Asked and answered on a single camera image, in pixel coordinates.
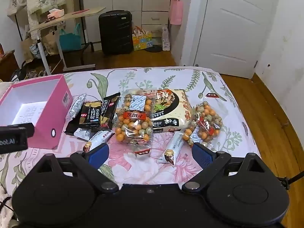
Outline white plastic bag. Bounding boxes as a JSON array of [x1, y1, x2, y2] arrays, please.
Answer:
[[162, 27, 171, 52]]

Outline white snack bar packet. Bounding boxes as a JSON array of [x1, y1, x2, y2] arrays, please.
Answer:
[[83, 130, 115, 154], [70, 94, 86, 120], [157, 131, 185, 166], [73, 127, 93, 141]]

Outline black hard-shell suitcase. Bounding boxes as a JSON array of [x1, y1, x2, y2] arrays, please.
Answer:
[[98, 10, 134, 55]]

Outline cream instant noodle pack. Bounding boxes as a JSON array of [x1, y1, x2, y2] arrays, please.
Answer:
[[129, 89, 193, 134]]

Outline white fluffy coat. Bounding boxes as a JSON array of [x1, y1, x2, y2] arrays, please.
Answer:
[[26, 0, 66, 40]]

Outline floral bed sheet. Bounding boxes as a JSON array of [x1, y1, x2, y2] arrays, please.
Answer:
[[0, 66, 261, 195]]

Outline wooden folding table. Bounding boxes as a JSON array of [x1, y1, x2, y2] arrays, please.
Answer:
[[28, 7, 106, 75]]

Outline colourful box on floor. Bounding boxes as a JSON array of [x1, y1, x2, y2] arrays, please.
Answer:
[[132, 27, 153, 51]]

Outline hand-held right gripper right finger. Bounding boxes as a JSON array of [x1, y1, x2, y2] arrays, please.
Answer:
[[182, 142, 274, 195]]

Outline clear bag of coated peanuts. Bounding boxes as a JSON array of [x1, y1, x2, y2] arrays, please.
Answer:
[[115, 92, 154, 158], [182, 93, 225, 150]]

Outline brown paper bag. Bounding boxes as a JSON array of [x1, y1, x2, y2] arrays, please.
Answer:
[[20, 31, 59, 63]]

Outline teal tote bag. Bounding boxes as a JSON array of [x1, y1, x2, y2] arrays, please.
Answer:
[[59, 23, 82, 52]]

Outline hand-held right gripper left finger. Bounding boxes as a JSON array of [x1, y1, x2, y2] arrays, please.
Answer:
[[30, 143, 119, 195]]

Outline white panel door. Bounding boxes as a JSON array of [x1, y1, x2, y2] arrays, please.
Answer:
[[194, 0, 281, 79]]

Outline pink tissue pack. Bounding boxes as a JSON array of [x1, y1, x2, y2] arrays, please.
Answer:
[[47, 9, 65, 21]]

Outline black potato chip packet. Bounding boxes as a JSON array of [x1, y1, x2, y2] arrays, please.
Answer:
[[64, 120, 82, 136], [101, 92, 121, 127], [79, 101, 103, 127]]

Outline pink paper bag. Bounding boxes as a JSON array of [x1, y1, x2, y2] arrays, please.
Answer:
[[169, 0, 183, 25]]

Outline beige canvas tote bag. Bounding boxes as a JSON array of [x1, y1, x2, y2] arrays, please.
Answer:
[[7, 0, 27, 17]]

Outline pink cardboard box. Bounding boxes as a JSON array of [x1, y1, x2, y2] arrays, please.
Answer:
[[0, 74, 73, 150]]

